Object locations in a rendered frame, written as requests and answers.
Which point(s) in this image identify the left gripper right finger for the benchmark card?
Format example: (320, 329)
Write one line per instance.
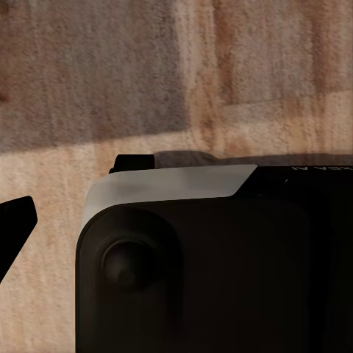
(342, 219)

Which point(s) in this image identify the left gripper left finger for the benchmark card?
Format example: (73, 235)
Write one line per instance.
(17, 220)

